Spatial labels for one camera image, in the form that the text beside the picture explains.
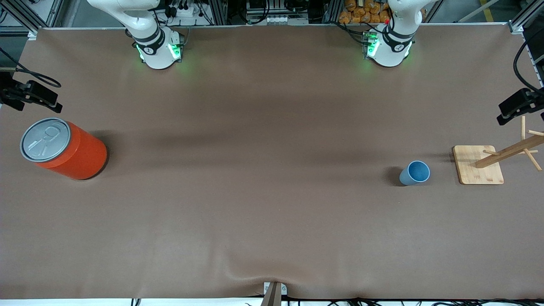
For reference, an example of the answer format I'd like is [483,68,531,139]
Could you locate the white power strip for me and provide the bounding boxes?
[168,3,200,17]

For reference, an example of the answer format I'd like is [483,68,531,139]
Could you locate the light blue plastic cup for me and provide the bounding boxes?
[399,160,431,187]

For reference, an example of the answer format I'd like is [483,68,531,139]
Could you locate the orange can with grey lid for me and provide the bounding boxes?
[20,118,108,181]

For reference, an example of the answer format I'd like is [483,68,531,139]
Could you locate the wooden cup rack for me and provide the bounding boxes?
[453,116,544,185]

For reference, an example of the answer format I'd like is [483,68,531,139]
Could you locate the aluminium frame profile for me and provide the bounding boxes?
[0,0,64,34]
[508,4,544,34]

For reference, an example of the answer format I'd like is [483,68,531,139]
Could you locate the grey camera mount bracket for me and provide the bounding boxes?
[260,281,288,306]

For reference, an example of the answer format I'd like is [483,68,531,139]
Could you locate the brown table mat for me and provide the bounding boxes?
[0,23,544,300]

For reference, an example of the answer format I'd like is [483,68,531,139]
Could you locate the orange snack bags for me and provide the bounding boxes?
[339,0,391,24]

